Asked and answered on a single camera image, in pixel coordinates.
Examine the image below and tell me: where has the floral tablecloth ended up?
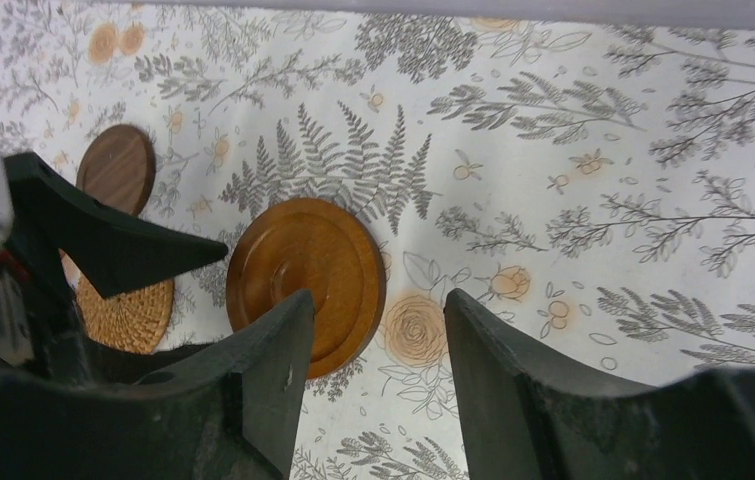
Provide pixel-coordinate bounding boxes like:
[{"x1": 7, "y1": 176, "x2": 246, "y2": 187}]
[{"x1": 0, "y1": 1, "x2": 755, "y2": 479}]

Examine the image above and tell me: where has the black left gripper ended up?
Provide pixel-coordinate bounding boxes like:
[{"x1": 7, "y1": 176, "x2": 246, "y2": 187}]
[{"x1": 0, "y1": 152, "x2": 228, "y2": 385}]

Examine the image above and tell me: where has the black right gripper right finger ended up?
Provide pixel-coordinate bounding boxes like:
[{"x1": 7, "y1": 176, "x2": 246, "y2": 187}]
[{"x1": 444, "y1": 289, "x2": 755, "y2": 479}]

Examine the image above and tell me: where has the woven rattan coaster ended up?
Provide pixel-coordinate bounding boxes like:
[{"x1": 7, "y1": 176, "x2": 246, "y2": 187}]
[{"x1": 76, "y1": 275, "x2": 175, "y2": 354}]

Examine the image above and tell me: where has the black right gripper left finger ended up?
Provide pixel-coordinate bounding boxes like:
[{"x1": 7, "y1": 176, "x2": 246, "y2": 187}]
[{"x1": 0, "y1": 290, "x2": 314, "y2": 479}]

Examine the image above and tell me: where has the brown wooden coaster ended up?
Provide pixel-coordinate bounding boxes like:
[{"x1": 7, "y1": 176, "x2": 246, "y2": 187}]
[{"x1": 225, "y1": 198, "x2": 387, "y2": 379}]

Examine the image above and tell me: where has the dark walnut coaster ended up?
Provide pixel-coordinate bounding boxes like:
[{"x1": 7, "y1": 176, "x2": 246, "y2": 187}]
[{"x1": 76, "y1": 124, "x2": 156, "y2": 216}]

